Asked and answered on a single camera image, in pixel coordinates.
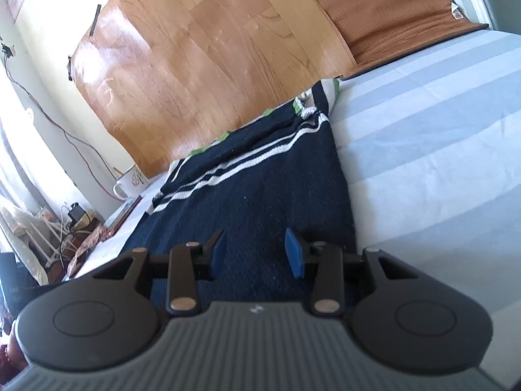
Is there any white enamel mug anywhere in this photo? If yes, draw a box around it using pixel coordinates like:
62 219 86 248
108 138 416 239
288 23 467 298
112 164 150 200

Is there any dark smartphone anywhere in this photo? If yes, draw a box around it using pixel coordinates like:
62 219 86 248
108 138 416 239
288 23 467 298
103 196 142 240

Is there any green knit sweater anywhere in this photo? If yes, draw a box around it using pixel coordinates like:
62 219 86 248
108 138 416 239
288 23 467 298
189 78 341 156

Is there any striped light blue bedsheet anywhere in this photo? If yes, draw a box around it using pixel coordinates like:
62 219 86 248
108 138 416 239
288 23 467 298
72 31 520 390

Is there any white drying rack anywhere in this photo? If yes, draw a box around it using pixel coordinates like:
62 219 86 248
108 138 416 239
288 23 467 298
1 205 71 285

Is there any red wall cable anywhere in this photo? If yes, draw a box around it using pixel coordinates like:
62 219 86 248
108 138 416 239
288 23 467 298
0 40 127 203

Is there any black device box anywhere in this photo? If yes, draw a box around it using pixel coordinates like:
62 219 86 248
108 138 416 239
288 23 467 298
0 253 44 318

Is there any brown perforated cushion mat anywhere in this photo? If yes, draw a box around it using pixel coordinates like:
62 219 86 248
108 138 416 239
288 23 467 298
315 0 488 79

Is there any wood pattern vinyl mat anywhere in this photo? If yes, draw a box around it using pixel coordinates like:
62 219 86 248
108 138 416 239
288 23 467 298
72 0 356 177

